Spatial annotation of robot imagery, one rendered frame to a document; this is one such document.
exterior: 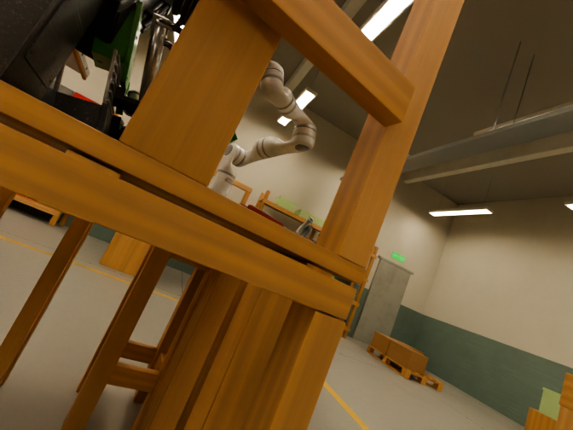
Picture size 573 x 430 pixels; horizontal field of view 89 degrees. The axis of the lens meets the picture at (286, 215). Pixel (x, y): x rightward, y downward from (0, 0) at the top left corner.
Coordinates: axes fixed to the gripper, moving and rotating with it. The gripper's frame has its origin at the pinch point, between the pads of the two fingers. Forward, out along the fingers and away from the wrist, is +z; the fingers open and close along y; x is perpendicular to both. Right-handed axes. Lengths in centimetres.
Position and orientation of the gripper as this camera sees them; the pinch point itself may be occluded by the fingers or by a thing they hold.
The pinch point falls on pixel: (162, 31)
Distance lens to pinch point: 92.2
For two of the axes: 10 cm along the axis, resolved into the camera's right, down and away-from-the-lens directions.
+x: 2.3, 7.0, -6.7
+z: -8.6, -1.7, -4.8
